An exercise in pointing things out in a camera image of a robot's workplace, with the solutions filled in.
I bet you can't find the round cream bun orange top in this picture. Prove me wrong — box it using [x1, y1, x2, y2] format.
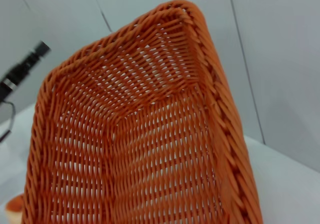
[4, 194, 26, 224]

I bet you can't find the orange woven plastic basket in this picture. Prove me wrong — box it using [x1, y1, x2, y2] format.
[21, 0, 265, 224]

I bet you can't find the thin grey cable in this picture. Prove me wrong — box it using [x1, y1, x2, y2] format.
[0, 101, 17, 142]

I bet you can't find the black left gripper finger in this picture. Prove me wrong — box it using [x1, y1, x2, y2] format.
[0, 41, 52, 103]

